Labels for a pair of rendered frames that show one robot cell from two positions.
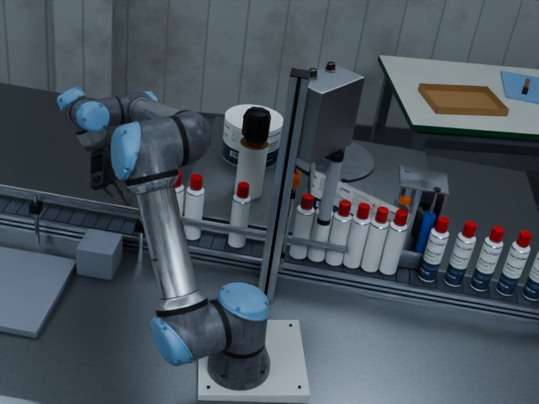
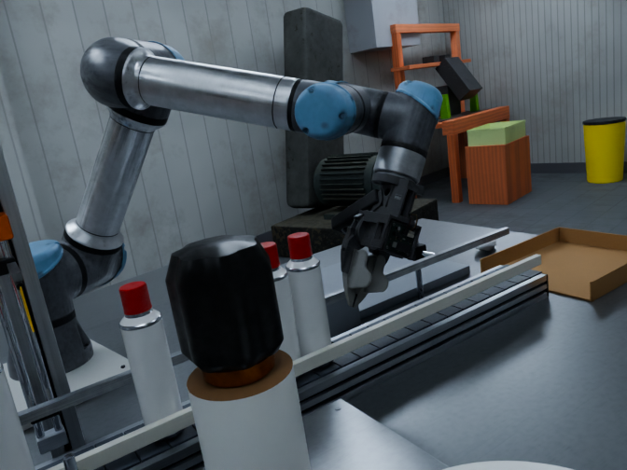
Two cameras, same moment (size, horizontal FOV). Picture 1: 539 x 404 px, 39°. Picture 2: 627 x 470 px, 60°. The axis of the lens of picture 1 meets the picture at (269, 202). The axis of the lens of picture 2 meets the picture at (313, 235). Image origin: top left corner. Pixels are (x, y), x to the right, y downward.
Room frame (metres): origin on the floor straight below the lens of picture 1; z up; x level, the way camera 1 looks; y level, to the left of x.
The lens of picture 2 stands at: (2.45, -0.10, 1.28)
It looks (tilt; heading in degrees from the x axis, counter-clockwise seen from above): 14 degrees down; 146
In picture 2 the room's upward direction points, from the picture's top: 8 degrees counter-clockwise
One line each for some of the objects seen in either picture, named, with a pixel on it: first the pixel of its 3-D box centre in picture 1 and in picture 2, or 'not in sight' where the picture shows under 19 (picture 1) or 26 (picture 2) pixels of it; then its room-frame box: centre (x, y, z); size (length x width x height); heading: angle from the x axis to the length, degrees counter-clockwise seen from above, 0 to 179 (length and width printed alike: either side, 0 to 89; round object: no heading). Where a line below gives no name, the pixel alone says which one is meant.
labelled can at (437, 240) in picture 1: (435, 249); not in sight; (1.76, -0.48, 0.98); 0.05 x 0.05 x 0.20
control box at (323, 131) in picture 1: (321, 112); not in sight; (1.69, -0.09, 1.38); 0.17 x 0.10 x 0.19; 142
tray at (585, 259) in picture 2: not in sight; (572, 258); (1.83, 1.00, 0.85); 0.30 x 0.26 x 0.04; 87
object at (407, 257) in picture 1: (413, 219); not in sight; (1.85, -0.42, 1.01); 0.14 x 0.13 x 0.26; 87
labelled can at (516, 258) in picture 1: (515, 263); not in sight; (1.75, -0.70, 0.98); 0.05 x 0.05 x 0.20
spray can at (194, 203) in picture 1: (194, 207); not in sight; (1.79, 0.21, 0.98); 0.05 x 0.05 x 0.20
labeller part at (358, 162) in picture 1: (330, 157); not in sight; (2.37, -0.19, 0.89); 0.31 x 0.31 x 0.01
